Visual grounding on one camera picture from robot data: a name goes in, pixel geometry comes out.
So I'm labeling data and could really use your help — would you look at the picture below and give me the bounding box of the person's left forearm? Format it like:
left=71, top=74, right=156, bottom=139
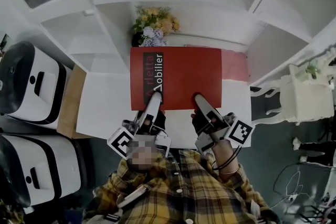
left=125, top=138, right=161, bottom=173

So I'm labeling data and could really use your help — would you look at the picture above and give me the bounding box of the red book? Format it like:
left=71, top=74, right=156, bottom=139
left=130, top=46, right=223, bottom=111

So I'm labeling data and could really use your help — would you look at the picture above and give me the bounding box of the artificial flower bouquet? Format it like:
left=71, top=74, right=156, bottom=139
left=132, top=5, right=181, bottom=47

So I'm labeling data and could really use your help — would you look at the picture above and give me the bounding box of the gold bracelet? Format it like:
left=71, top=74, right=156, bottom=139
left=219, top=167, right=241, bottom=176

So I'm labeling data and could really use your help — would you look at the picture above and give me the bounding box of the black flower pot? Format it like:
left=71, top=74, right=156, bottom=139
left=131, top=33, right=148, bottom=47

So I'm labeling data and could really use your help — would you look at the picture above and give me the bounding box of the white and black robot machine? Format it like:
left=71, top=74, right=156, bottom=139
left=0, top=133, right=91, bottom=215
left=0, top=41, right=73, bottom=130

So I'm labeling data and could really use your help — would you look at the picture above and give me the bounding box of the black floor cable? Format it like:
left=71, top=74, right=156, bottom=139
left=272, top=162, right=336, bottom=194

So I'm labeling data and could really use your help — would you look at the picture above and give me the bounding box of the white floor cable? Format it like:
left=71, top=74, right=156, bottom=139
left=270, top=170, right=318, bottom=209

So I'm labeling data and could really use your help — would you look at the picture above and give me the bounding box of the pink flat pad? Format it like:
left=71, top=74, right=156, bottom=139
left=222, top=48, right=249, bottom=82

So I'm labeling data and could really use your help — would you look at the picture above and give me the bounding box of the brown cardboard box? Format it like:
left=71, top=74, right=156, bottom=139
left=56, top=64, right=91, bottom=139

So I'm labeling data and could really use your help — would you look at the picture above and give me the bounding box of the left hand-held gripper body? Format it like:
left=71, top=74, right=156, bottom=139
left=107, top=110, right=173, bottom=158

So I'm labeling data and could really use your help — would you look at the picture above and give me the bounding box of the white shelving unit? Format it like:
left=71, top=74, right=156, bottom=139
left=40, top=0, right=336, bottom=150

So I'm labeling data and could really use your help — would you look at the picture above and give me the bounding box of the small green potted plant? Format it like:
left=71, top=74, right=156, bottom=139
left=304, top=59, right=321, bottom=79

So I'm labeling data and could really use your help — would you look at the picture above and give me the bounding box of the white chest device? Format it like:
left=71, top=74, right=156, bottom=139
left=117, top=185, right=147, bottom=208

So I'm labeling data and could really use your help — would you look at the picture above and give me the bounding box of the person's yellow plaid shirt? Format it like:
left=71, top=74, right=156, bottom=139
left=83, top=149, right=281, bottom=224

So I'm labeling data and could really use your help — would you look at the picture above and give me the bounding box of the person's right forearm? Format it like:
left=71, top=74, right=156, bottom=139
left=212, top=138, right=242, bottom=182

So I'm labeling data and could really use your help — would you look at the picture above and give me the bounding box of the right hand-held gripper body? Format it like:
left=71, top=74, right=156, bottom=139
left=191, top=110, right=255, bottom=157

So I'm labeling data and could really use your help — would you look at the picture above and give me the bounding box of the black wrist cord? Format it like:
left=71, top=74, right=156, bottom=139
left=212, top=145, right=242, bottom=171

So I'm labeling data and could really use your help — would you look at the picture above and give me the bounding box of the white dressing table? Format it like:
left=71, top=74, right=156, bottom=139
left=250, top=47, right=336, bottom=125

